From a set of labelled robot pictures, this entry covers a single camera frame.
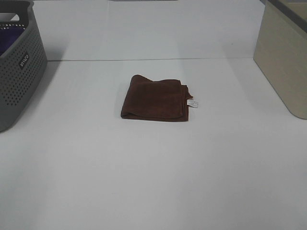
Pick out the purple towel in basket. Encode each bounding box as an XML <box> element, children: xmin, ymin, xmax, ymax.
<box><xmin>0</xmin><ymin>27</ymin><xmax>24</xmax><ymax>55</ymax></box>

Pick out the beige storage bin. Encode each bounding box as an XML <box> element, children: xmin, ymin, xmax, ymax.
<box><xmin>253</xmin><ymin>0</ymin><xmax>307</xmax><ymax>119</ymax></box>

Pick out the grey perforated laundry basket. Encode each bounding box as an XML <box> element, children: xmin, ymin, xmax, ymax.
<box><xmin>0</xmin><ymin>0</ymin><xmax>47</xmax><ymax>131</ymax></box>

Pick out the brown towel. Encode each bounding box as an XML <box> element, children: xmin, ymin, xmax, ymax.
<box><xmin>120</xmin><ymin>75</ymin><xmax>193</xmax><ymax>122</ymax></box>

